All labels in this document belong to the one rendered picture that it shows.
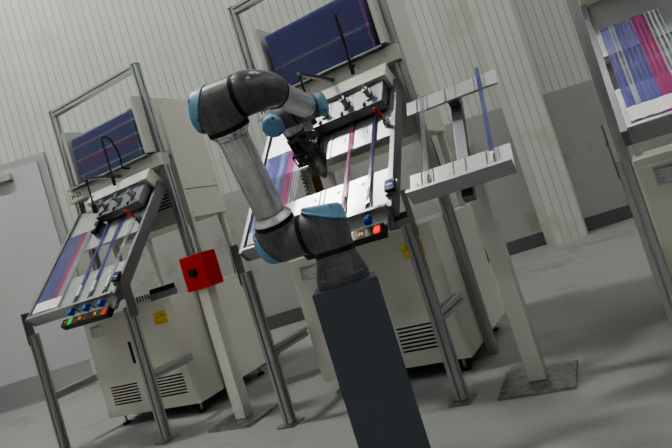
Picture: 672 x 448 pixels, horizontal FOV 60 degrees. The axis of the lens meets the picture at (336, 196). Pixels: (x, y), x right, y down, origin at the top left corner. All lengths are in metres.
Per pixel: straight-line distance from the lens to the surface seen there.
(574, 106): 5.77
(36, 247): 5.96
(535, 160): 5.34
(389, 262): 2.42
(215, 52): 5.66
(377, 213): 2.07
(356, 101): 2.49
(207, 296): 2.74
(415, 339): 2.47
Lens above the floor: 0.70
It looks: 3 degrees up
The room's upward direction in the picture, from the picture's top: 17 degrees counter-clockwise
